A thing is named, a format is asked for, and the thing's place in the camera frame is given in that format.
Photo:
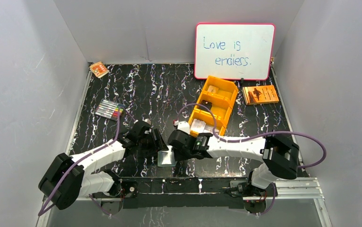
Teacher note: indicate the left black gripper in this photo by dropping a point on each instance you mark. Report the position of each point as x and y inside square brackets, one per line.
[157, 139]

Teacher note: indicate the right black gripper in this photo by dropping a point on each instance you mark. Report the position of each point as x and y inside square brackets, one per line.
[179, 156]

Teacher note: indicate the green card holder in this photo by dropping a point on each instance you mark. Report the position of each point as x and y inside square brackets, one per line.
[166, 159]

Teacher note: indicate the white cards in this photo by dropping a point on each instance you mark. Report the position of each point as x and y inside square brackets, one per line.
[198, 126]

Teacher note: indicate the orange divided bin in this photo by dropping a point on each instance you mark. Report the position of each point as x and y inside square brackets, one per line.
[222, 104]

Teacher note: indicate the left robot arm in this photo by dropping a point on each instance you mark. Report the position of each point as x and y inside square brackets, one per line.
[71, 177]

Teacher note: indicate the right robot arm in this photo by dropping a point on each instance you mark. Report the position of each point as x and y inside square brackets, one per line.
[278, 153]

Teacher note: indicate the beige card in bin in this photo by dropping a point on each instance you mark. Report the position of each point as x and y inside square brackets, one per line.
[212, 89]

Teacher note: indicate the small orange card box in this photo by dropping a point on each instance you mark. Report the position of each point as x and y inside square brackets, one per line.
[99, 69]

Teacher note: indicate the small black box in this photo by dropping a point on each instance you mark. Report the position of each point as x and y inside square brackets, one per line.
[207, 104]

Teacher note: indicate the marker pen set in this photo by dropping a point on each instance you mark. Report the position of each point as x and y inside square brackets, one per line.
[109, 109]

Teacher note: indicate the orange book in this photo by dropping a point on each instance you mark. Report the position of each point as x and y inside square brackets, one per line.
[260, 95]

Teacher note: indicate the pink framed whiteboard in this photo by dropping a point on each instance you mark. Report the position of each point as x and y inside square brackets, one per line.
[233, 51]

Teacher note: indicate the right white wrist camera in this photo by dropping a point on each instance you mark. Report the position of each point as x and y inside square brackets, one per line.
[182, 125]

